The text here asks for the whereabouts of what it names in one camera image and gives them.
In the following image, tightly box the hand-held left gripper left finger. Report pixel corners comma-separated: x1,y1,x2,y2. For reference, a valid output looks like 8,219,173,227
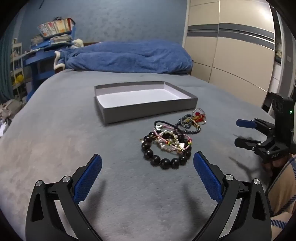
25,153,104,241

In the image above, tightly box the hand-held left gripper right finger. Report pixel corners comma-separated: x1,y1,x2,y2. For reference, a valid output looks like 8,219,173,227
193,151,272,241

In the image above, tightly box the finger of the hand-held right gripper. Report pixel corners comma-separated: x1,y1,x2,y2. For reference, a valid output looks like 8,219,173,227
236,118,275,136
235,137,266,151

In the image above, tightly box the large black bead bracelet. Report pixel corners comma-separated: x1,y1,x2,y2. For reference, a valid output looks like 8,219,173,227
141,131,192,170

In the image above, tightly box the small dark bead bracelet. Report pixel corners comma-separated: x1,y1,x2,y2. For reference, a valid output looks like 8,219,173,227
174,116,201,135

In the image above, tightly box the red gold charm bracelet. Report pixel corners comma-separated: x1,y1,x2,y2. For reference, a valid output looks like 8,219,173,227
191,108,208,126

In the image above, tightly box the white pearl bracelet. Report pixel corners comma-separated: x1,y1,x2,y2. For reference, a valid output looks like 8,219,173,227
156,130,185,153

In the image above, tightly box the pink braided bracelet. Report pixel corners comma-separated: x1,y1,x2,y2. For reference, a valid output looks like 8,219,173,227
153,124,193,145

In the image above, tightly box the black cord bracelet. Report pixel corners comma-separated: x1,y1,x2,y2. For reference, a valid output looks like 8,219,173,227
154,120,183,135

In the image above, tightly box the grey cardboard box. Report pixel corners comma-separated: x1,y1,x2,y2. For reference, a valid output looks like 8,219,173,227
94,81,199,125

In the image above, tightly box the person's right forearm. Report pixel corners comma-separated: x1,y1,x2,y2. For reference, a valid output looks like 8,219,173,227
266,155,296,232

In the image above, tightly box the person's right hand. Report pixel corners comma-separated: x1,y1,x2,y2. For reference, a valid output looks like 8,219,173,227
262,159,288,178

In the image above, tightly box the grey bed cover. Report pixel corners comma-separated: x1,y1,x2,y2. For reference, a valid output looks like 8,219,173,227
0,68,278,241

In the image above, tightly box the beige wardrobe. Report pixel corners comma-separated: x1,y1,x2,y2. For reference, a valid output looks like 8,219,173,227
182,0,281,109

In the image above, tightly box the blue desk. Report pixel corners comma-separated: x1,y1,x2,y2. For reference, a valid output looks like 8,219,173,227
23,25,77,102

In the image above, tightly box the blue fleece blanket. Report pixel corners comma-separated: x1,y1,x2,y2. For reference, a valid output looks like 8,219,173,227
54,40,193,75

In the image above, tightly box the teal curtain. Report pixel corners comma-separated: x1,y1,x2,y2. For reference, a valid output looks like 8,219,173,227
0,35,14,102

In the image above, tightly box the white shelf rack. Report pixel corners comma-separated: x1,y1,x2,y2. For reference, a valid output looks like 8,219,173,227
10,38,26,98

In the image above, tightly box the stack of papers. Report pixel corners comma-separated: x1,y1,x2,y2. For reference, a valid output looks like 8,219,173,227
31,34,73,44

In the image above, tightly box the row of colourful books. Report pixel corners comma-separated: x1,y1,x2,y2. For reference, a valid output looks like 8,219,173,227
37,17,75,39

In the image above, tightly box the white door frame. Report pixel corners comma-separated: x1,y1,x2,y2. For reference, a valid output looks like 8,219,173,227
269,7,296,112

